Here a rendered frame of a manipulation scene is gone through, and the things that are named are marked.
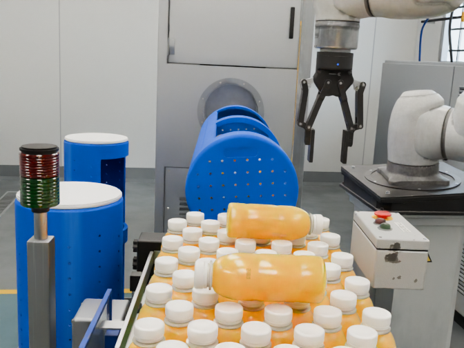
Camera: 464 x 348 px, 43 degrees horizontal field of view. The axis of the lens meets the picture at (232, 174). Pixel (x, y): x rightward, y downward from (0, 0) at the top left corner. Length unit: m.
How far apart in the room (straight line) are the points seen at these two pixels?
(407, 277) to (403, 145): 0.72
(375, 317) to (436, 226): 1.02
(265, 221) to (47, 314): 0.42
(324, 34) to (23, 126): 5.66
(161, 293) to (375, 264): 0.45
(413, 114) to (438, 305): 0.59
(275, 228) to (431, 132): 0.81
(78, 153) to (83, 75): 3.98
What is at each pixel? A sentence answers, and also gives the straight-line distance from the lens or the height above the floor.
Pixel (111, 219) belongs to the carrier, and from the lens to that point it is 1.57.
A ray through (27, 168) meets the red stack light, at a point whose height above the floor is 1.23.
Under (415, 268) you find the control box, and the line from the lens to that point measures 1.17.
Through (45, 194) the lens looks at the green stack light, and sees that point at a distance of 1.00.
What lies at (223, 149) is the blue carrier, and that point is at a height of 1.19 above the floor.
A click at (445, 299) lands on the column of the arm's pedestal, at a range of 1.93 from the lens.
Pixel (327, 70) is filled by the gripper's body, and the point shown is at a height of 1.40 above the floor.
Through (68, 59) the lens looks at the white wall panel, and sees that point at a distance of 6.54.
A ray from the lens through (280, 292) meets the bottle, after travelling 0.81.
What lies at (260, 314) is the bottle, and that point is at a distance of 0.87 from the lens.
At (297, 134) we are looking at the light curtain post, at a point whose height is 1.06.
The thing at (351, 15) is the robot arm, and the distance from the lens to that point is 1.20.
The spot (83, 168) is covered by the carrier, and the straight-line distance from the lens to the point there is 2.58.
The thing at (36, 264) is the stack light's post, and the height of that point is 1.06.
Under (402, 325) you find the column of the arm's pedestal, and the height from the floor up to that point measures 0.64.
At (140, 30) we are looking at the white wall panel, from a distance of 6.48.
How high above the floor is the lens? 1.42
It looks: 11 degrees down
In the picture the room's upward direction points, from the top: 3 degrees clockwise
